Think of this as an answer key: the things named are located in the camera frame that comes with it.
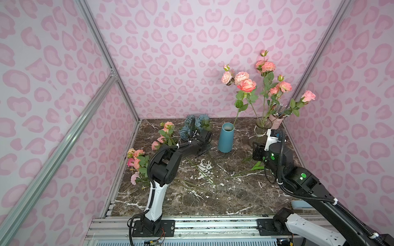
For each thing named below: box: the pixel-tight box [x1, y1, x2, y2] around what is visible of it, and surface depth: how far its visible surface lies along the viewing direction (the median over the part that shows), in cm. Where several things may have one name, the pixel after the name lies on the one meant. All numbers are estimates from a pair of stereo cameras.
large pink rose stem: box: [232, 78, 259, 127], surface depth 75 cm
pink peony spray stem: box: [255, 49, 293, 120], surface depth 87 cm
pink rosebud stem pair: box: [151, 135, 167, 151], surface depth 105 cm
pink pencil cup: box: [268, 114, 285, 130], surface depth 109 cm
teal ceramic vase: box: [217, 122, 235, 154], surface depth 94 cm
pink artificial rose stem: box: [283, 90, 317, 117], surface depth 74 cm
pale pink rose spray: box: [221, 64, 250, 86], surface depth 80 cm
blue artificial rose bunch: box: [179, 113, 214, 140], surface depth 108 cm
